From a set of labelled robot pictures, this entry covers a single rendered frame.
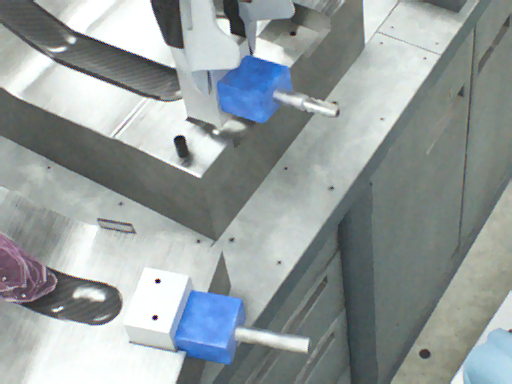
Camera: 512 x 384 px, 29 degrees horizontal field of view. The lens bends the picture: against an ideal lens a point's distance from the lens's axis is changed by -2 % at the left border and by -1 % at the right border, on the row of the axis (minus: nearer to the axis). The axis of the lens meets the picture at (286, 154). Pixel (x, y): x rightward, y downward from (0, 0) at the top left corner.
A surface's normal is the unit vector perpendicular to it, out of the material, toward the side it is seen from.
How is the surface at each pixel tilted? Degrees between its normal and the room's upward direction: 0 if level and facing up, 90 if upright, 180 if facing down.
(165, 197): 90
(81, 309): 3
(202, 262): 0
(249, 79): 11
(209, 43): 71
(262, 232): 0
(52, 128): 90
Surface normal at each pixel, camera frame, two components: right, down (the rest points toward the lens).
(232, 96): -0.55, 0.58
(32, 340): 0.17, -0.57
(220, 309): -0.09, -0.63
